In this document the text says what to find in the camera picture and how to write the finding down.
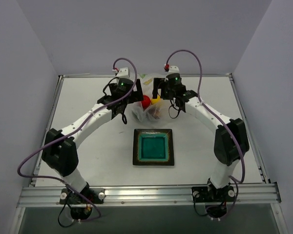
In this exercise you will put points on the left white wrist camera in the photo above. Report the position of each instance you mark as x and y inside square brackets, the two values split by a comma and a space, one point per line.
[122, 72]

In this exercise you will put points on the translucent plastic bag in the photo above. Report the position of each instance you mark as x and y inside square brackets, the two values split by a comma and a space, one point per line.
[139, 114]

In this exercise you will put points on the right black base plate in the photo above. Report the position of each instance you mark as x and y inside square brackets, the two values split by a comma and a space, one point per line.
[208, 194]

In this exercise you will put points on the teal square ceramic plate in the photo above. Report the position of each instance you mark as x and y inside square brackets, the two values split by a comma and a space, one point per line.
[153, 147]

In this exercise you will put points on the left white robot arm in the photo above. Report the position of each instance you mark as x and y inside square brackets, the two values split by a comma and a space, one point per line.
[60, 147]

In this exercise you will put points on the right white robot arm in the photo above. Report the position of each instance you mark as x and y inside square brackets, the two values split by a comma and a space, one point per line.
[230, 135]

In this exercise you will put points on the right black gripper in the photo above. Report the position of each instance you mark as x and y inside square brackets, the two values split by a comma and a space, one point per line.
[156, 86]

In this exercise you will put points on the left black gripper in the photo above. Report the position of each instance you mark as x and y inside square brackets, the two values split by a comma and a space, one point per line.
[138, 90]

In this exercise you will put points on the red fake apple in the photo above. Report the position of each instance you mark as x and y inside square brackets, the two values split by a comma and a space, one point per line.
[146, 102]

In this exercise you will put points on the dark purple fake fruit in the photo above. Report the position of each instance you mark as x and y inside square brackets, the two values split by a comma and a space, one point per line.
[154, 113]

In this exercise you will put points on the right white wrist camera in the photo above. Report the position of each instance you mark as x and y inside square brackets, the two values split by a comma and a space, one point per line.
[171, 69]

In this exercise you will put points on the yellow fake lemon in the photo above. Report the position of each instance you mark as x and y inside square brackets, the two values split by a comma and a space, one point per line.
[155, 100]

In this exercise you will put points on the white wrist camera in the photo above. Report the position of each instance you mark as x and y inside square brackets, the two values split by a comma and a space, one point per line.
[122, 72]
[171, 69]

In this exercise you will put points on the aluminium mounting rail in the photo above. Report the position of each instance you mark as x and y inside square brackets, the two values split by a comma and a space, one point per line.
[254, 193]

